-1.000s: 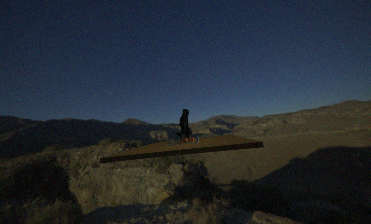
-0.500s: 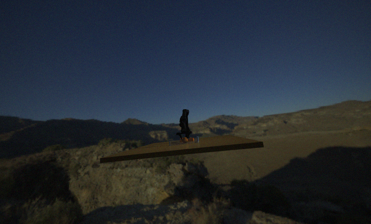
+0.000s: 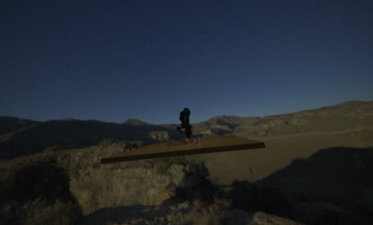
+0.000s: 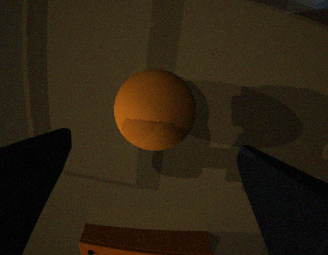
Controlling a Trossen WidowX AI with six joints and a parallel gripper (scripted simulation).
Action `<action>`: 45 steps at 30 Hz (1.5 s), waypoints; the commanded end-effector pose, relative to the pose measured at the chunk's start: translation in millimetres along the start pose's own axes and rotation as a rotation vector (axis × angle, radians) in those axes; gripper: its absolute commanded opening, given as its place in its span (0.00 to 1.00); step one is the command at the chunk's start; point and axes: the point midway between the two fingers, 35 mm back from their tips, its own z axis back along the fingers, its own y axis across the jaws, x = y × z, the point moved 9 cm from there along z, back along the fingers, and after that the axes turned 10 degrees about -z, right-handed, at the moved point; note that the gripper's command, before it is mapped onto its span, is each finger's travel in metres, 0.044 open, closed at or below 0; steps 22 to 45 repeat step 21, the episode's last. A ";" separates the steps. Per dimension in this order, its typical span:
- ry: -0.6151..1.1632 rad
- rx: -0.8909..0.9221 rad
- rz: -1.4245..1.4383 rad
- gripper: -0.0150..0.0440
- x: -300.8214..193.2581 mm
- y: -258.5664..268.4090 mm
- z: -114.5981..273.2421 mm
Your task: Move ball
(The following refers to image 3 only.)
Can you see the clear l-shaped low wall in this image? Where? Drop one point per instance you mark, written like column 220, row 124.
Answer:
column 185, row 142

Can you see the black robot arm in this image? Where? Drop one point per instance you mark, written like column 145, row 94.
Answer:
column 184, row 116

